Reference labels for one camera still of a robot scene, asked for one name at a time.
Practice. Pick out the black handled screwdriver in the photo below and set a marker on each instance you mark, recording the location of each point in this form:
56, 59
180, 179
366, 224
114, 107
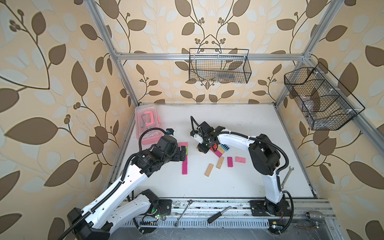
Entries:
217, 215

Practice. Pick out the pink plastic storage box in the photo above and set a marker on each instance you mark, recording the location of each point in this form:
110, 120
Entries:
147, 117

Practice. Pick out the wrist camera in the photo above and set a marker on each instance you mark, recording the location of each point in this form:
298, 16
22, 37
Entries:
170, 131
198, 138

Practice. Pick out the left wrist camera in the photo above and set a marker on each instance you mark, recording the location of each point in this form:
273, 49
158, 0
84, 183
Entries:
170, 131

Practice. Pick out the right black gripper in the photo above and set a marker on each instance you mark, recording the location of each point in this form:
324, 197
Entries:
201, 148

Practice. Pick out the small natural wood block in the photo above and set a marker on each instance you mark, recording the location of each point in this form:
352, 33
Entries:
221, 149

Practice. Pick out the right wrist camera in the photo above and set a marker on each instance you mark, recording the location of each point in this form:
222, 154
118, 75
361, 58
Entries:
198, 138

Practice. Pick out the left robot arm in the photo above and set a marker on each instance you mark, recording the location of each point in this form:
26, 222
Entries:
99, 219

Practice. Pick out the back black wire basket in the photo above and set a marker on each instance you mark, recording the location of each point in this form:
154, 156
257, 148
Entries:
219, 65

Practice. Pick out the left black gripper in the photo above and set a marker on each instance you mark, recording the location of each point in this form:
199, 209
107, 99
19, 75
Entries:
177, 157

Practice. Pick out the red block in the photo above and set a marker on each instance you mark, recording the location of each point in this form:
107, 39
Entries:
214, 148

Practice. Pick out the black wire basket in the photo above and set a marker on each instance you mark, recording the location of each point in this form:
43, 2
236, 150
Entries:
326, 103
219, 65

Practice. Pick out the magenta block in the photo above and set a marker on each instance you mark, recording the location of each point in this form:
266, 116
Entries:
230, 162
185, 162
217, 153
184, 169

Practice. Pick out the right black wire basket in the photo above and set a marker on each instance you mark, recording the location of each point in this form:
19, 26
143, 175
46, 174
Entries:
326, 103

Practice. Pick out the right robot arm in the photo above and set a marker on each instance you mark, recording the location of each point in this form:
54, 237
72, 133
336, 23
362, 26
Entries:
267, 158

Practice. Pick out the metal pipe fitting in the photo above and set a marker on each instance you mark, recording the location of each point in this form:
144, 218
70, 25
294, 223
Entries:
315, 216

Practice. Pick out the blue striped block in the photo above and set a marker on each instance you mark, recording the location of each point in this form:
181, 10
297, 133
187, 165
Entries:
225, 147

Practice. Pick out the silver wrench on table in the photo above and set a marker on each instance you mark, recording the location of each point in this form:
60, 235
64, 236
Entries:
291, 169

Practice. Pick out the silver wrench on rail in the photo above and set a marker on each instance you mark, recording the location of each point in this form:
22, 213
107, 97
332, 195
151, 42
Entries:
177, 223

